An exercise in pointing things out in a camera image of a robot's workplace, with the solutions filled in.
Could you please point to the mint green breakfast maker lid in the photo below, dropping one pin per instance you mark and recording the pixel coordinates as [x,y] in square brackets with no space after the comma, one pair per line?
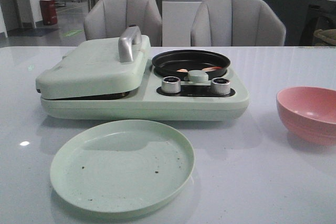
[98,67]

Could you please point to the pink plastic bowl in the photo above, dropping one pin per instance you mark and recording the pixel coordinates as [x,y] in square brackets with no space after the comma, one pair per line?
[308,112]

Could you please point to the left silver control knob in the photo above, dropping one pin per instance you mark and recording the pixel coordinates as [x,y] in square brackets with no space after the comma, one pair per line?
[171,85]

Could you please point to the silver control knob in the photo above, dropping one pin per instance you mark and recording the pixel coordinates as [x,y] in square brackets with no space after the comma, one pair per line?
[220,86]
[171,85]

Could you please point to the black round frying pan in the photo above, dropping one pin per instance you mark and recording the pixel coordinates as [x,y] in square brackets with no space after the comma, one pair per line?
[169,63]

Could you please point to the right silver control knob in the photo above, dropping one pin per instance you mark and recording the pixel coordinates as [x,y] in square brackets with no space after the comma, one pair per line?
[220,86]

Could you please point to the mint green round plate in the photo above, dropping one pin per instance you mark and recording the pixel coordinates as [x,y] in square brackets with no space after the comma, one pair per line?
[124,168]

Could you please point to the right grey upholstered chair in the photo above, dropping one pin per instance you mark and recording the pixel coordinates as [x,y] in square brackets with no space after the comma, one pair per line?
[221,23]

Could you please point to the grey upholstered chair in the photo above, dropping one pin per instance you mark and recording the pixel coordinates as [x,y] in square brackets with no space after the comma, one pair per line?
[110,18]
[221,23]

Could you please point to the left grey upholstered chair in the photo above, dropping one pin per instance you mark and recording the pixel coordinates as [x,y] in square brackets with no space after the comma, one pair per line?
[110,18]

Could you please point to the white refrigerator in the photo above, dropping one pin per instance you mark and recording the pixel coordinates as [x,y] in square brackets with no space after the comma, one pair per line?
[177,19]

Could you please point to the red trash bin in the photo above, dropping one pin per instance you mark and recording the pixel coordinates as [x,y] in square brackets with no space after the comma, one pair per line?
[48,12]

